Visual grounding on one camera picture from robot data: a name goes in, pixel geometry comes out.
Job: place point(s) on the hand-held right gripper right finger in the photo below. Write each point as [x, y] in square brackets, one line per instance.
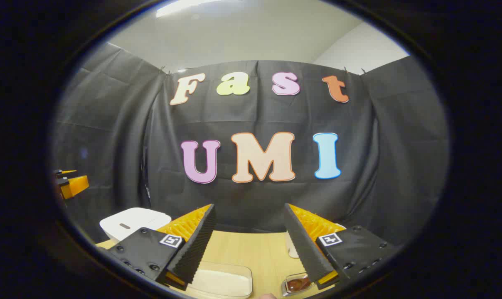
[303, 249]

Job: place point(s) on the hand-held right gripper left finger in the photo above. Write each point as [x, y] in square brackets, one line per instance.
[195, 253]

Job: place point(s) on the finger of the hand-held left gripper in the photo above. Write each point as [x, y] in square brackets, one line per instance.
[76, 185]
[66, 172]

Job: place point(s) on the brown wooden spoon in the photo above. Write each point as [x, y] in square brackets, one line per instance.
[298, 284]

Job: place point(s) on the clear box of white rice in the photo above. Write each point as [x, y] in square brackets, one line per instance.
[224, 280]

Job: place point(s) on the white rice cooker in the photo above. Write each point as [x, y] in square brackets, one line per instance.
[134, 220]

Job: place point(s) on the white toaster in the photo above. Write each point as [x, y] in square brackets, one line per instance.
[291, 247]

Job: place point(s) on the black backdrop cloth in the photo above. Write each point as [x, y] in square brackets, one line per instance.
[255, 199]

